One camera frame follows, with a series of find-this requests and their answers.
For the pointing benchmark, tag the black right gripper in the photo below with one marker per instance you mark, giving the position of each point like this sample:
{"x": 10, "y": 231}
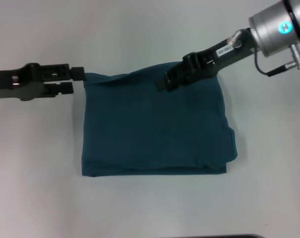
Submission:
{"x": 209, "y": 62}

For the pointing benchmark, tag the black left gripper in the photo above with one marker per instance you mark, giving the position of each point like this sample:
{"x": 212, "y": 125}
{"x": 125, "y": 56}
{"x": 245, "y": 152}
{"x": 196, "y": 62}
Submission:
{"x": 6, "y": 85}

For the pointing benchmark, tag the teal blue printed t-shirt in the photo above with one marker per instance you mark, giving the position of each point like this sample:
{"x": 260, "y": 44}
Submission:
{"x": 152, "y": 124}

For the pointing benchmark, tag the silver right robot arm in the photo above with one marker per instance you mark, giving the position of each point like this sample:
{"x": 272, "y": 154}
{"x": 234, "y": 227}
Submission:
{"x": 271, "y": 24}

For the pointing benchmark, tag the silver plug on right gripper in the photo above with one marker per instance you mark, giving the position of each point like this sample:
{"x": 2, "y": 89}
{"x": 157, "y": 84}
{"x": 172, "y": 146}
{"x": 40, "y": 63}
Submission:
{"x": 235, "y": 38}

